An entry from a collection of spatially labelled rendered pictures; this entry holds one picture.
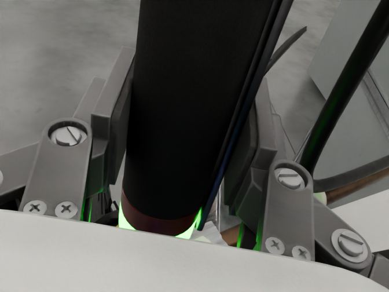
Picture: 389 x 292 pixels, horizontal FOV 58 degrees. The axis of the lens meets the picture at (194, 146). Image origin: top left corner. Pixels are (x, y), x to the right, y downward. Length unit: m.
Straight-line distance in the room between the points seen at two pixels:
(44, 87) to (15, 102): 0.24
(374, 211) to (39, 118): 2.14
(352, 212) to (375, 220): 0.04
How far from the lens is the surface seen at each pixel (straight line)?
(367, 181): 0.33
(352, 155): 1.46
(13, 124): 2.43
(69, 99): 2.59
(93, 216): 0.69
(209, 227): 0.23
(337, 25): 3.27
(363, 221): 0.58
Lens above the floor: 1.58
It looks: 43 degrees down
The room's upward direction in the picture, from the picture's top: 16 degrees clockwise
